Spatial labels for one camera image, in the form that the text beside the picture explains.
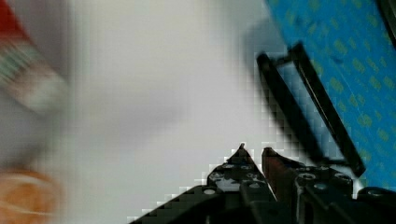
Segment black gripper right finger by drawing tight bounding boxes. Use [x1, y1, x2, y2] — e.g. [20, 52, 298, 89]
[262, 147, 395, 224]

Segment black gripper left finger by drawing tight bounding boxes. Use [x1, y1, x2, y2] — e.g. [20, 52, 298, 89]
[129, 145, 276, 224]

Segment red ketchup bottle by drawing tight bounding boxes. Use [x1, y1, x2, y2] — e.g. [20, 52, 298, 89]
[0, 0, 67, 115]

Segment black toaster oven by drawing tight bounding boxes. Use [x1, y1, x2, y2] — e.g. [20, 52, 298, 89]
[263, 0, 395, 189]

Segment orange slice toy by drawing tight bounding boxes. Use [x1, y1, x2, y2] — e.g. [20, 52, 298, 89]
[0, 170, 62, 224]

